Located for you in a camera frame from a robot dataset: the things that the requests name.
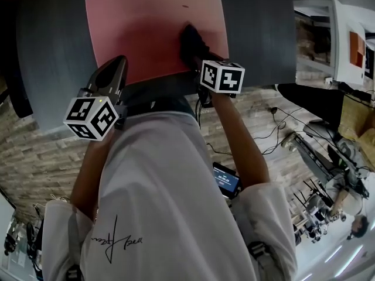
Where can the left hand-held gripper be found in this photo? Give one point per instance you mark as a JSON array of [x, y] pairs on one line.
[[85, 113]]

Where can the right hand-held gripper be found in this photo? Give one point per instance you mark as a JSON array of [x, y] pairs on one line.
[[228, 79]]

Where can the dark blue cloth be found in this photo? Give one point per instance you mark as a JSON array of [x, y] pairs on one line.
[[193, 42]]

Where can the pink desk mat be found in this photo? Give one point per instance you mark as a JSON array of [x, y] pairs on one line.
[[140, 25]]

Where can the person's left forearm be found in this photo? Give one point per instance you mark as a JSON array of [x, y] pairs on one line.
[[90, 174]]

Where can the person's right forearm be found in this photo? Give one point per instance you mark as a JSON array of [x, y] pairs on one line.
[[237, 139]]

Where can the person's dark trousers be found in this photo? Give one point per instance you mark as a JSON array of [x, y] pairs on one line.
[[164, 105]]

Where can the black office chair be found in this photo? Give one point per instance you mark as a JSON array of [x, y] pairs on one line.
[[19, 98]]

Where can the black screen device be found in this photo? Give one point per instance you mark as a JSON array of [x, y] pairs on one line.
[[227, 181]]

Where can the person's white t-shirt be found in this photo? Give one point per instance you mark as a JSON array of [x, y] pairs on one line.
[[164, 200]]

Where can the white side table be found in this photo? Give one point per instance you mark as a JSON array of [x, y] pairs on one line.
[[345, 57]]

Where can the orange box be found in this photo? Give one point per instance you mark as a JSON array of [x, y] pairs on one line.
[[357, 50]]

